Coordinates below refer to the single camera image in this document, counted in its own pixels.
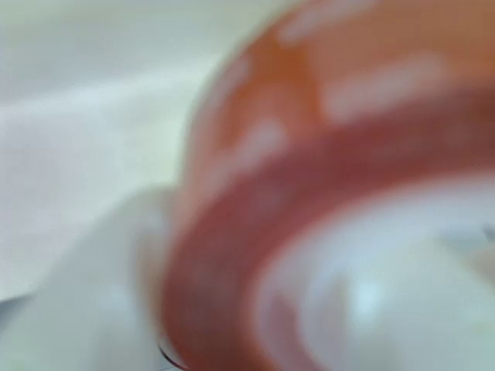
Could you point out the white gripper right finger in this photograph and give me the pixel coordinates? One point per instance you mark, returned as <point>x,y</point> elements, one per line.
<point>379,278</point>

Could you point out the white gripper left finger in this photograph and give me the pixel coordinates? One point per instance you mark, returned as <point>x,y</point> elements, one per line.
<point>96,286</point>

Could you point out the red cup with white dots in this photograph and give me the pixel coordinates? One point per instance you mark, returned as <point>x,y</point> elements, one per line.
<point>348,154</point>

